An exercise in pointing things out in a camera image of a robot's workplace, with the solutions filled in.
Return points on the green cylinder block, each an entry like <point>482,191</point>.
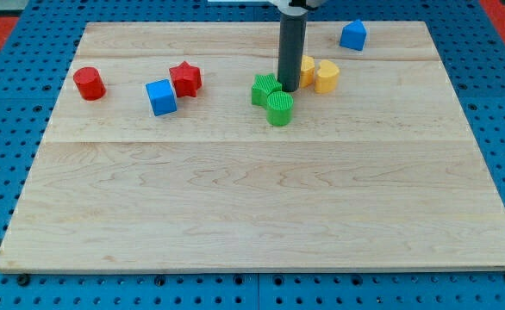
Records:
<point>279,108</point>

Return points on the green star block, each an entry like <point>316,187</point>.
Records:
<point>262,87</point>

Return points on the yellow pentagon block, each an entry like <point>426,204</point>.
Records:
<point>307,71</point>

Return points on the red star block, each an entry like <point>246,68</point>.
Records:
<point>186,79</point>

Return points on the blue cube block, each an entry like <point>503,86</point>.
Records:
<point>161,97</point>

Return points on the yellow heart block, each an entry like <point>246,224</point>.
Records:
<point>326,77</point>

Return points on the wooden board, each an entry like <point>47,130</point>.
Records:
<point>383,174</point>

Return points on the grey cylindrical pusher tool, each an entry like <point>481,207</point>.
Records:
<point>291,42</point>

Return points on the blue triangular block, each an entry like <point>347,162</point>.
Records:
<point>353,35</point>

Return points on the red cylinder block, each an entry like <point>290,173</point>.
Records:
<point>89,83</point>

